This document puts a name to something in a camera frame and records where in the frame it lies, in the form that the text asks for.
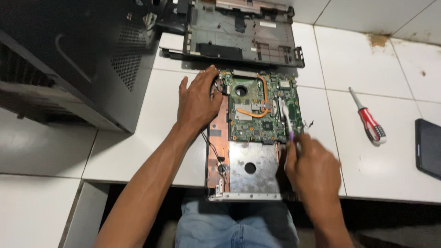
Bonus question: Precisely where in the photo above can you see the person's right hand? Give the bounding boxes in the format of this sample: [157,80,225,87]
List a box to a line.
[284,132,342,213]

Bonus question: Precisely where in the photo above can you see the person's left hand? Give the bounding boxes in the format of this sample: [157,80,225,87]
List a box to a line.
[176,65,224,133]

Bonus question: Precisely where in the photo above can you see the white purple cleaning brush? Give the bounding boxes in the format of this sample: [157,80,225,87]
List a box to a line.
[281,103,297,142]

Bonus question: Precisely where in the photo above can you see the laptop base chassis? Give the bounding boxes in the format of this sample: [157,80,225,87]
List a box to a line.
[205,68,306,202]

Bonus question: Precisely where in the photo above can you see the green laptop motherboard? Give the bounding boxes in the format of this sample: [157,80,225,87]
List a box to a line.
[220,69,304,144]

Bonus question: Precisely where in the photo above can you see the white flat panel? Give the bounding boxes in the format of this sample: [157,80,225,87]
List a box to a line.
[159,32,185,56]

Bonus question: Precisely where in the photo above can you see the copper heat pipe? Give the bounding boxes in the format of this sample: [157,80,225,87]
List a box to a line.
[236,74,273,119]

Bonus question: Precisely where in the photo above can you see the red white screwdriver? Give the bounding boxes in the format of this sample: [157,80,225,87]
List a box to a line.
[348,86,387,145]

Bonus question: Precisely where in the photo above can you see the grey laptop bottom cover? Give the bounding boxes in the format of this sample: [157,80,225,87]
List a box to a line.
[156,0,306,69]

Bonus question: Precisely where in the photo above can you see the person's blue jeans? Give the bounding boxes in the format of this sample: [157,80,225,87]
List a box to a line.
[175,198,300,248]

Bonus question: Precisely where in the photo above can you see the black tablet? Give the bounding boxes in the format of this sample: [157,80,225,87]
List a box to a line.
[415,118,441,180]

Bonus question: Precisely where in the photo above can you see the black computer tower case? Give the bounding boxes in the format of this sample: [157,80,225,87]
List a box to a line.
[0,0,163,134]

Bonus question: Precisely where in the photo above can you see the thin black laptop cables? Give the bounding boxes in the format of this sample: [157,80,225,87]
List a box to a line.
[201,130,229,180]

